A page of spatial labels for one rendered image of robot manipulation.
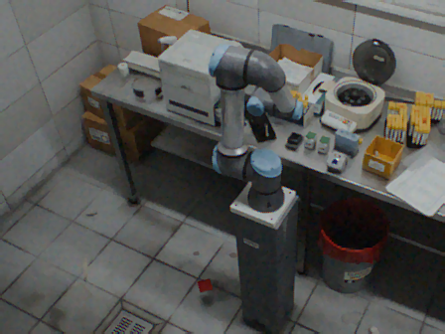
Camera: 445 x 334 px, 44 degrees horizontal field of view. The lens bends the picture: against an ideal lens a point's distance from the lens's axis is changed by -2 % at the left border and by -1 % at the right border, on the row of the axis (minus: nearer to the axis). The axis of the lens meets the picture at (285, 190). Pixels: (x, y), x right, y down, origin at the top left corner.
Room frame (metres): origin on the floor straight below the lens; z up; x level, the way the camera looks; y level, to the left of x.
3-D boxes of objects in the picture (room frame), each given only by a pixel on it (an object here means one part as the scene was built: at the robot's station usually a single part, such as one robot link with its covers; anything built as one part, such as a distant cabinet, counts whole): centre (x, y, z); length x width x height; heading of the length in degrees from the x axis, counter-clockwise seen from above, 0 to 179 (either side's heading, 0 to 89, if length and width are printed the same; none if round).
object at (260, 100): (1.79, 0.10, 1.16); 0.11 x 0.11 x 0.08; 71
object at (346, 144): (1.81, -0.27, 0.92); 0.10 x 0.07 x 0.10; 59
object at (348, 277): (1.76, -0.34, 0.22); 0.38 x 0.37 x 0.44; 64
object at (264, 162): (1.50, 0.08, 1.07); 0.13 x 0.12 x 0.14; 71
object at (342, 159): (1.72, -0.23, 0.92); 0.13 x 0.07 x 0.08; 154
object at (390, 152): (1.72, -0.42, 0.93); 0.13 x 0.13 x 0.10; 60
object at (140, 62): (2.43, 0.74, 0.90); 0.25 x 0.11 x 0.05; 64
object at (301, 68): (2.28, -0.01, 0.95); 0.29 x 0.25 x 0.15; 154
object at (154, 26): (2.60, 0.60, 0.97); 0.31 x 0.23 x 0.18; 58
